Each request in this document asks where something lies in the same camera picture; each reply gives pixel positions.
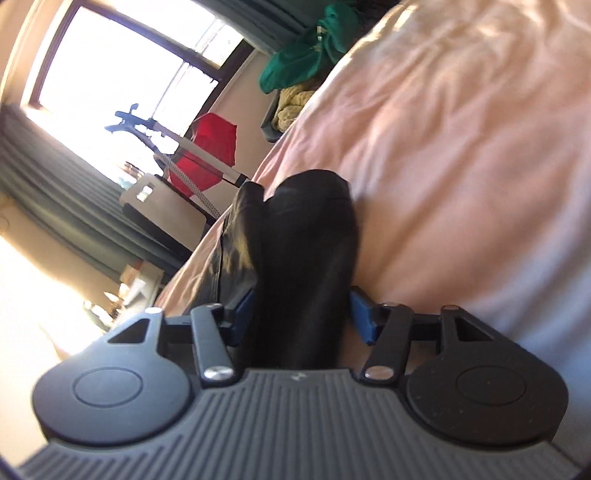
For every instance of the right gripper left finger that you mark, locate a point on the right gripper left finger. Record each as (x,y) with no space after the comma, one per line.
(215,328)

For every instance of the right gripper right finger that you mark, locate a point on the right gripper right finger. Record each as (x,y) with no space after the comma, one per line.
(387,329)

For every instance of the black garment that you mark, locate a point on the black garment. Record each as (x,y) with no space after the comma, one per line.
(297,250)

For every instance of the white box appliance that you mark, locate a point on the white box appliance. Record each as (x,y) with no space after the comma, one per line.
(164,213)

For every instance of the red cloth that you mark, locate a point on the red cloth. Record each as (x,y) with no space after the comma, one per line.
(217,137)

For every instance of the pink white bed sheet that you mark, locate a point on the pink white bed sheet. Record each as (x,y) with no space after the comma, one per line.
(463,129)

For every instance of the teal curtain left of window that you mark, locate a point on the teal curtain left of window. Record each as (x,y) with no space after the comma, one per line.
(73,202)

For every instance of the teal curtain of window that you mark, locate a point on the teal curtain of window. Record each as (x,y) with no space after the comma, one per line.
(73,202)
(268,25)

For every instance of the yellow knitted cloth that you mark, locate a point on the yellow knitted cloth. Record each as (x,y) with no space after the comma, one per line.
(291,101)

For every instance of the dark framed window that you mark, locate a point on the dark framed window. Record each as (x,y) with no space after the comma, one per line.
(169,59)

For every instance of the green garment pile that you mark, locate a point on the green garment pile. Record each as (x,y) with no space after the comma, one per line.
(316,51)

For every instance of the teal curtain right of window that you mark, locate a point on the teal curtain right of window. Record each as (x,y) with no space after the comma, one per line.
(268,25)

